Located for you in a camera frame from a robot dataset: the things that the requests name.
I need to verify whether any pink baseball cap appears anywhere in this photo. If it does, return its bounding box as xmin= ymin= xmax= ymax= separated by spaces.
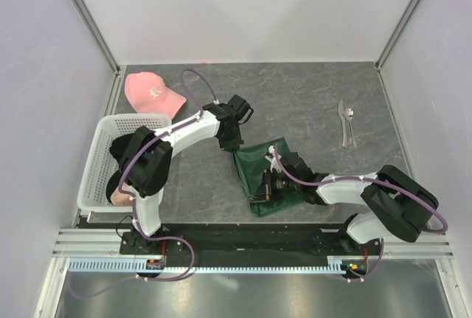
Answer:
xmin=125 ymin=72 xmax=187 ymax=119

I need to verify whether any right aluminium frame post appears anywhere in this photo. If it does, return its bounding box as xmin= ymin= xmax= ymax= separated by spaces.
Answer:
xmin=375 ymin=0 xmax=422 ymax=72

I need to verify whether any left aluminium frame post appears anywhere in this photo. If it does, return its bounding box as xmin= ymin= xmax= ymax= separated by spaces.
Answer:
xmin=71 ymin=0 xmax=120 ymax=75

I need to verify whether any dark green cloth napkin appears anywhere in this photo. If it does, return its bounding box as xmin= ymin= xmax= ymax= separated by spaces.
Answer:
xmin=233 ymin=137 xmax=304 ymax=218

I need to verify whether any black cloth in basket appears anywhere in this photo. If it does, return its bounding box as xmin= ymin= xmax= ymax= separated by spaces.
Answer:
xmin=105 ymin=134 xmax=133 ymax=203

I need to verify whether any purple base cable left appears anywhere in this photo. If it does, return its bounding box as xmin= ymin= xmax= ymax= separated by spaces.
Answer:
xmin=68 ymin=236 xmax=195 ymax=300

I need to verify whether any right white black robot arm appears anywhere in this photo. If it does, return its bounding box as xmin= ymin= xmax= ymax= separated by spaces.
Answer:
xmin=249 ymin=151 xmax=439 ymax=255

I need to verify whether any light blue slotted cable duct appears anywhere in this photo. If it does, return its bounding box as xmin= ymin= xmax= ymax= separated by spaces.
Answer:
xmin=69 ymin=257 xmax=349 ymax=274

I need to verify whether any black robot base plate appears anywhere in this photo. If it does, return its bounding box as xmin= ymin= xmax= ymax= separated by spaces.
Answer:
xmin=119 ymin=223 xmax=381 ymax=257

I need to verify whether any peach cloth in basket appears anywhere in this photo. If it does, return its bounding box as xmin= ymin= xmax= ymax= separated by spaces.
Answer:
xmin=110 ymin=188 xmax=133 ymax=207

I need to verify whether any white perforated plastic basket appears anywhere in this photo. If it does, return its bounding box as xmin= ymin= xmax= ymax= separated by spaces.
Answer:
xmin=77 ymin=114 xmax=172 ymax=213

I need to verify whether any silver spoon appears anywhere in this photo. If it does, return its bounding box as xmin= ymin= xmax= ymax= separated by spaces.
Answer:
xmin=344 ymin=108 xmax=357 ymax=148

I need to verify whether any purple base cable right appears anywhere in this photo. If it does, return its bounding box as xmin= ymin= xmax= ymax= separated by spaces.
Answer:
xmin=331 ymin=236 xmax=388 ymax=285

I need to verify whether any aluminium frame post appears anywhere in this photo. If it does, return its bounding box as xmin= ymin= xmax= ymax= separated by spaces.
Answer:
xmin=375 ymin=0 xmax=422 ymax=72
xmin=71 ymin=0 xmax=120 ymax=75

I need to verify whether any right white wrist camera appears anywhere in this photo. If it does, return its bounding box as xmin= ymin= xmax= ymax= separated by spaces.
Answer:
xmin=265 ymin=145 xmax=282 ymax=173

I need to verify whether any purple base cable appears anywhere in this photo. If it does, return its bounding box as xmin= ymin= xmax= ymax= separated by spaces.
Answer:
xmin=68 ymin=236 xmax=195 ymax=300
xmin=331 ymin=236 xmax=388 ymax=285

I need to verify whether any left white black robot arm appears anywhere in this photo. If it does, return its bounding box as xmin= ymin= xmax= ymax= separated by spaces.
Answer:
xmin=117 ymin=94 xmax=254 ymax=254

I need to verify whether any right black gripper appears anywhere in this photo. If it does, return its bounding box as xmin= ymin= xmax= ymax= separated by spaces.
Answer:
xmin=249 ymin=169 xmax=299 ymax=204

